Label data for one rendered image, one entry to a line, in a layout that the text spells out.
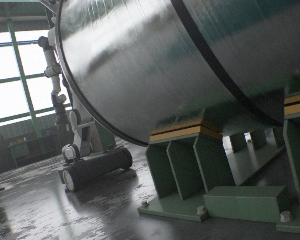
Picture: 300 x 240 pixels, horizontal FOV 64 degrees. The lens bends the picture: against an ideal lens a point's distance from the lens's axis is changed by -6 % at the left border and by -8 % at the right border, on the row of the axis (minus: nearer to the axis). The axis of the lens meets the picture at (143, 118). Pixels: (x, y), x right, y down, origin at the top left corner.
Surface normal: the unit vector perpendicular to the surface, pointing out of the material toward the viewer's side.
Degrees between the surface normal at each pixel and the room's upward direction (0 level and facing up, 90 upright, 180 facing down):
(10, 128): 90
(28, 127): 90
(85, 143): 47
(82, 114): 107
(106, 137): 90
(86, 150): 123
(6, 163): 90
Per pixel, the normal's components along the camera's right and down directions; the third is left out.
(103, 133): 0.60, -0.18
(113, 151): 0.23, -0.81
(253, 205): -0.74, 0.22
